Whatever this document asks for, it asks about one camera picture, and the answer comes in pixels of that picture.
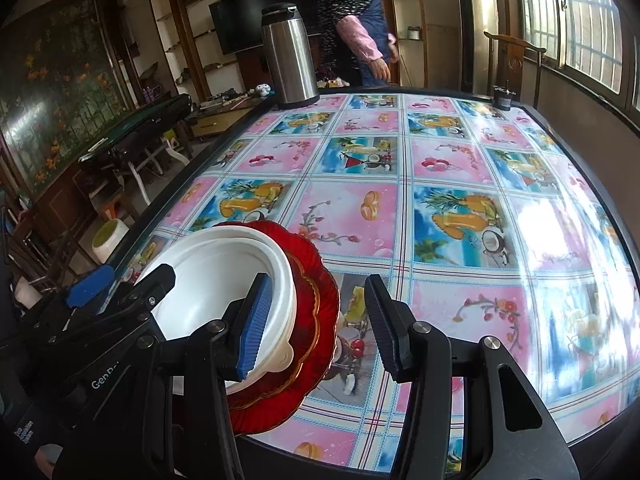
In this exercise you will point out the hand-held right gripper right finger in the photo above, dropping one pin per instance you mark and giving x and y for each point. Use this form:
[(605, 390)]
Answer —
[(385, 325)]

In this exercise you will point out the printed fruit tablecloth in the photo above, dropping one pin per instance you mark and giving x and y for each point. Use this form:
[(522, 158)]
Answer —
[(450, 310)]

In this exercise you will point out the stainless steel thermos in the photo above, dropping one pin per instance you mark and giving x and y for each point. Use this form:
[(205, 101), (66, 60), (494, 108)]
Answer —
[(290, 60)]

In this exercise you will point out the small black device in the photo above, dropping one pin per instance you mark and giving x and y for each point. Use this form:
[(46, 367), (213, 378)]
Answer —
[(503, 97)]

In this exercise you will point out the green mahjong table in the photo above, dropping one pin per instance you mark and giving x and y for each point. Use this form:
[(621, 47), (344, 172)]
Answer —
[(145, 120)]

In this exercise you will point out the person's left hand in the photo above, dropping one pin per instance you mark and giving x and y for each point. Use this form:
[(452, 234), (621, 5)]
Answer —
[(25, 432)]

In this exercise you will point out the cream patterned plastic bowl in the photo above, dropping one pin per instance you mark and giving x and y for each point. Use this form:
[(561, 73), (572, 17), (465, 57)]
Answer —
[(286, 358)]

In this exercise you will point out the floral wall painting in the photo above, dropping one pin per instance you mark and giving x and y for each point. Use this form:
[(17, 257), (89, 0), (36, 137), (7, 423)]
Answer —
[(60, 100)]

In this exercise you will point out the white plastic tub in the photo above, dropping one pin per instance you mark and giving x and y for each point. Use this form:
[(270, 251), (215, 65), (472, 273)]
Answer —
[(110, 245)]

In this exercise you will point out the small white ornament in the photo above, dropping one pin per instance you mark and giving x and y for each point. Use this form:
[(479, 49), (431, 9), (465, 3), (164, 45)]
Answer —
[(263, 90)]

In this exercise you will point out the black television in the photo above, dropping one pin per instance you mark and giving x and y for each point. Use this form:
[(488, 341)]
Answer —
[(235, 25)]

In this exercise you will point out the red gold-rimmed plate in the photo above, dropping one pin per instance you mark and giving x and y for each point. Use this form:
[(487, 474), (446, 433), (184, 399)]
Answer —
[(302, 285), (327, 320)]

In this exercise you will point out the wooden chair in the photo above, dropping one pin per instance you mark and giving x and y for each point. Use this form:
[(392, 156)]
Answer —
[(515, 65)]

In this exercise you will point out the barred window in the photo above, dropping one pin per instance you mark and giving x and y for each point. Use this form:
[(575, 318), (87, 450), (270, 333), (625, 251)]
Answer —
[(575, 10)]

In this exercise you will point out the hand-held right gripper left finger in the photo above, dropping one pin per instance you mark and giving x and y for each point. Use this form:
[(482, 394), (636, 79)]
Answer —
[(255, 325)]

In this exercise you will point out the plain white bowl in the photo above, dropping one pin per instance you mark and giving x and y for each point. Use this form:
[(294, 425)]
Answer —
[(215, 280)]

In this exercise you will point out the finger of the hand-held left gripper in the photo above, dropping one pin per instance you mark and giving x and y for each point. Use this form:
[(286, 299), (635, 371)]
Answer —
[(150, 285), (90, 285)]

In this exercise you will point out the small metal tin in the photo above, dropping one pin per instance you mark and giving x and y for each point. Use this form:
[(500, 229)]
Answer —
[(414, 33)]

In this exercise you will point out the low wooden table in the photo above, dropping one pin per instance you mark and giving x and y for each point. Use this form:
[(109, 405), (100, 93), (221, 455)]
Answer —
[(220, 117)]

